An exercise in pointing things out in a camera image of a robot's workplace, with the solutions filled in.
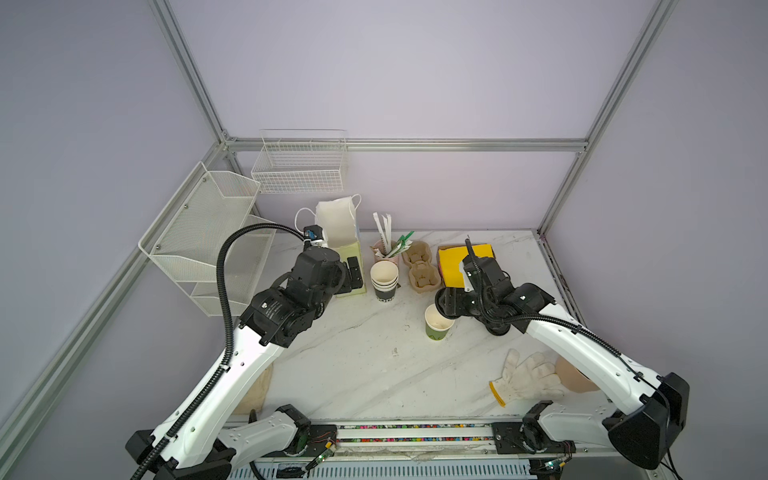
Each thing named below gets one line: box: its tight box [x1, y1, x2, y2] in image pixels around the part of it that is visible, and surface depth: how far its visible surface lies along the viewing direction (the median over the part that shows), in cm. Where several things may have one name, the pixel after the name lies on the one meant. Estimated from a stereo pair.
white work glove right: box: [489, 348, 564, 407], surface depth 84 cm
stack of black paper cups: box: [370, 260, 399, 303], surface depth 93 cm
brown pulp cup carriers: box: [401, 241, 441, 294], surface depth 106 cm
